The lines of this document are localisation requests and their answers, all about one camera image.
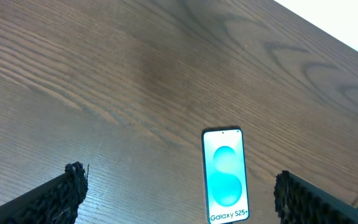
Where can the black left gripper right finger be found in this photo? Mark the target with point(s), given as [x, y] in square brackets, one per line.
[298, 201]

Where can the blue screen smartphone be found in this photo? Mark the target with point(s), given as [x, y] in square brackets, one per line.
[225, 175]

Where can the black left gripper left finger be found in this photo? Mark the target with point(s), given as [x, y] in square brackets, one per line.
[56, 201]

